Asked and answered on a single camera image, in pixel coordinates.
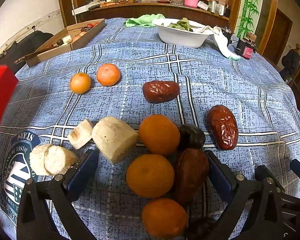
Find wrinkled red jujube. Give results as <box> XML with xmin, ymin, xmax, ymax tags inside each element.
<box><xmin>206</xmin><ymin>105</ymin><xmax>239</xmax><ymax>151</ymax></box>
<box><xmin>142</xmin><ymin>80</ymin><xmax>180</xmax><ymax>103</ymax></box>

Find green leafy vegetable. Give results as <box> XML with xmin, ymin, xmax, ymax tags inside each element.
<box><xmin>166</xmin><ymin>17</ymin><xmax>194</xmax><ymax>32</ymax></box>

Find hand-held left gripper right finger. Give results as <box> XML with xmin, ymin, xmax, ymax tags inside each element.
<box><xmin>204</xmin><ymin>150</ymin><xmax>288</xmax><ymax>240</ymax></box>

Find wooden door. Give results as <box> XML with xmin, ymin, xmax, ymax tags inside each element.
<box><xmin>262</xmin><ymin>7</ymin><xmax>293</xmax><ymax>65</ymax></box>

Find white flat box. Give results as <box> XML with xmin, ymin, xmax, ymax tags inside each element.
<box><xmin>72</xmin><ymin>4</ymin><xmax>100</xmax><ymax>16</ymax></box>

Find green cloth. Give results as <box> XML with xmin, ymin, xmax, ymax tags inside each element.
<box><xmin>125</xmin><ymin>13</ymin><xmax>165</xmax><ymax>28</ymax></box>

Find red labelled black bottle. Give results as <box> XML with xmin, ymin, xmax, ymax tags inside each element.
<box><xmin>235</xmin><ymin>38</ymin><xmax>257</xmax><ymax>60</ymax></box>

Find thick peeled sugarcane piece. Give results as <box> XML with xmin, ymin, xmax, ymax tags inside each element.
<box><xmin>91</xmin><ymin>116</ymin><xmax>140</xmax><ymax>165</ymax></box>

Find cardboard box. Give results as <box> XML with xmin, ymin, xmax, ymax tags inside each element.
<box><xmin>25</xmin><ymin>18</ymin><xmax>106</xmax><ymax>67</ymax></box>

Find bright orange tangerine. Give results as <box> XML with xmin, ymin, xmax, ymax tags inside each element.
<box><xmin>96</xmin><ymin>63</ymin><xmax>121</xmax><ymax>87</ymax></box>

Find white bowl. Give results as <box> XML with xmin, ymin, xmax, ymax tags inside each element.
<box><xmin>152</xmin><ymin>18</ymin><xmax>214</xmax><ymax>48</ymax></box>

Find smooth brown jujube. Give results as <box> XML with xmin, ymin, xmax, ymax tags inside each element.
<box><xmin>174</xmin><ymin>148</ymin><xmax>210</xmax><ymax>207</ymax></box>

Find wooden sideboard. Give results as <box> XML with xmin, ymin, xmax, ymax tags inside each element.
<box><xmin>56</xmin><ymin>0</ymin><xmax>243</xmax><ymax>28</ymax></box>

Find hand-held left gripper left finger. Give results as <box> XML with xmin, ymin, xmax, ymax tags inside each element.
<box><xmin>16</xmin><ymin>149</ymin><xmax>99</xmax><ymax>240</ymax></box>

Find white sock with green toe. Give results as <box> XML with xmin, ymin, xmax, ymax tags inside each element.
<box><xmin>194</xmin><ymin>26</ymin><xmax>242</xmax><ymax>61</ymax></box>

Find white upright box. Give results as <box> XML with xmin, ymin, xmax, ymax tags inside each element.
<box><xmin>207</xmin><ymin>0</ymin><xmax>225</xmax><ymax>15</ymax></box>

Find large orange tangerine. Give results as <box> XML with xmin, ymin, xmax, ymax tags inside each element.
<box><xmin>126</xmin><ymin>154</ymin><xmax>175</xmax><ymax>198</ymax></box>
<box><xmin>138</xmin><ymin>114</ymin><xmax>181</xmax><ymax>156</ymax></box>
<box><xmin>141</xmin><ymin>198</ymin><xmax>188</xmax><ymax>239</ymax></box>

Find split sugarcane chunk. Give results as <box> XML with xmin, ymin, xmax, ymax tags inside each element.
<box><xmin>67</xmin><ymin>118</ymin><xmax>94</xmax><ymax>150</ymax></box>

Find small yellow-orange tangerine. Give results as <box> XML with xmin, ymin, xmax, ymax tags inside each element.
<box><xmin>70</xmin><ymin>72</ymin><xmax>91</xmax><ymax>94</ymax></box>

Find black leather chair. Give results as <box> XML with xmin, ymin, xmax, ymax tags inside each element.
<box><xmin>0</xmin><ymin>31</ymin><xmax>54</xmax><ymax>63</ymax></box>

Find round peeled sugarcane slice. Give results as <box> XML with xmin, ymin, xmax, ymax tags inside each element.
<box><xmin>29</xmin><ymin>144</ymin><xmax>53</xmax><ymax>176</ymax></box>
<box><xmin>44</xmin><ymin>145</ymin><xmax>79</xmax><ymax>176</ymax></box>

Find dark purple plum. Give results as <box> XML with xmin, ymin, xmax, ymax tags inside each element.
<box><xmin>178</xmin><ymin>124</ymin><xmax>206</xmax><ymax>150</ymax></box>

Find blue checked tablecloth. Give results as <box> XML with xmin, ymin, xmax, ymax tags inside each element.
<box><xmin>0</xmin><ymin>17</ymin><xmax>300</xmax><ymax>240</ymax></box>

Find bamboo wall decal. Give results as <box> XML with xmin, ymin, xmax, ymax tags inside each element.
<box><xmin>236</xmin><ymin>0</ymin><xmax>262</xmax><ymax>39</ymax></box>

